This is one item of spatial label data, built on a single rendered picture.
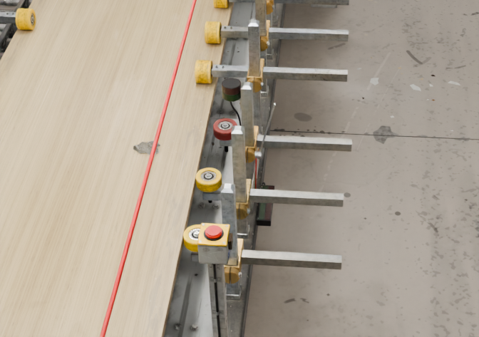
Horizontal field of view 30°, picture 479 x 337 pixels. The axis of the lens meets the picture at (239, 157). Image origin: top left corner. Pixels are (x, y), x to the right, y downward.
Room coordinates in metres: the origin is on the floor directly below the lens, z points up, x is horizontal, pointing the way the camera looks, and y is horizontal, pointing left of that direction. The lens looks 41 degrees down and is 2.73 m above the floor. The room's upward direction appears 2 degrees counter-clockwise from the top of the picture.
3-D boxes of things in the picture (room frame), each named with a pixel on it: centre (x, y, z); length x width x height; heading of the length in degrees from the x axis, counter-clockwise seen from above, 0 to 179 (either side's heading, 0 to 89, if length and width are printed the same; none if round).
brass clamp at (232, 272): (1.77, 0.03, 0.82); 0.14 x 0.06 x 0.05; 173
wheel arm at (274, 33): (2.77, -0.16, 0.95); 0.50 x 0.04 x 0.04; 83
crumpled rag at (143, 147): (2.20, 0.29, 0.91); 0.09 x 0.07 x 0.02; 76
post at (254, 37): (2.49, -0.06, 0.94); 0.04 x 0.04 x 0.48; 83
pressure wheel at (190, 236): (1.80, 0.13, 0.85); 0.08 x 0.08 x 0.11
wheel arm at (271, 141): (2.27, -0.15, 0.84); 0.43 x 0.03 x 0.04; 83
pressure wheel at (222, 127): (2.29, 0.04, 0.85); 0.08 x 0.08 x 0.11
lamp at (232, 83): (2.25, 0.01, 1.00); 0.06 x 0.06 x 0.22; 83
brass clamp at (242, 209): (2.02, 0.00, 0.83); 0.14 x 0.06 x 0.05; 173
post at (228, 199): (1.75, 0.03, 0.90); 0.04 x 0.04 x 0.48; 83
